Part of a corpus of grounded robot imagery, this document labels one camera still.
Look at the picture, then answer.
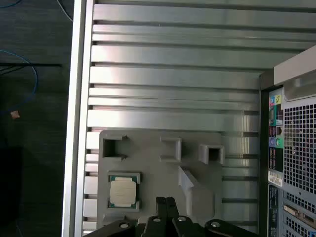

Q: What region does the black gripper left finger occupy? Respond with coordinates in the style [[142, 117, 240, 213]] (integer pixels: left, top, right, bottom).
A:
[[86, 196, 169, 237]]

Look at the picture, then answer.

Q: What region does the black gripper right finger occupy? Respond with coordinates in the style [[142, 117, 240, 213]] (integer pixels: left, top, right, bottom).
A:
[[165, 196, 259, 237]]

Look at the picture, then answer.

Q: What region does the silver topped CPU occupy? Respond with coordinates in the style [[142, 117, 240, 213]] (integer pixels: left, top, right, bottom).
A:
[[107, 173, 141, 210]]

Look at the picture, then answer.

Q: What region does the grey plastic parts rack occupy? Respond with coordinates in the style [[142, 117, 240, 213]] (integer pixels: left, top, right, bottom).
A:
[[97, 129, 225, 237]]

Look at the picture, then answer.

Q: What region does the yellow white barcode label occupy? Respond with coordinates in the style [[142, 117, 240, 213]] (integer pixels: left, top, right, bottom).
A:
[[268, 171, 283, 188]]

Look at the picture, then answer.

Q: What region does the coloured rear port panel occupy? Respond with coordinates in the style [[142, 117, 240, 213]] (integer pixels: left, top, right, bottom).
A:
[[268, 93, 284, 171]]

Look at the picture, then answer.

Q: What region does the dark open PC case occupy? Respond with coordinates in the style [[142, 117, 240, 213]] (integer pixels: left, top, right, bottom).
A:
[[258, 44, 316, 237]]

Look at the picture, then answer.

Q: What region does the blue floor cable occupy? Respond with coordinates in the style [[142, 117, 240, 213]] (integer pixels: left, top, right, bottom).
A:
[[0, 49, 39, 117]]

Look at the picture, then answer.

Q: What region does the pale thin floor cable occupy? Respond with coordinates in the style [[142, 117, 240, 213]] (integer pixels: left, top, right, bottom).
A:
[[56, 0, 75, 22]]

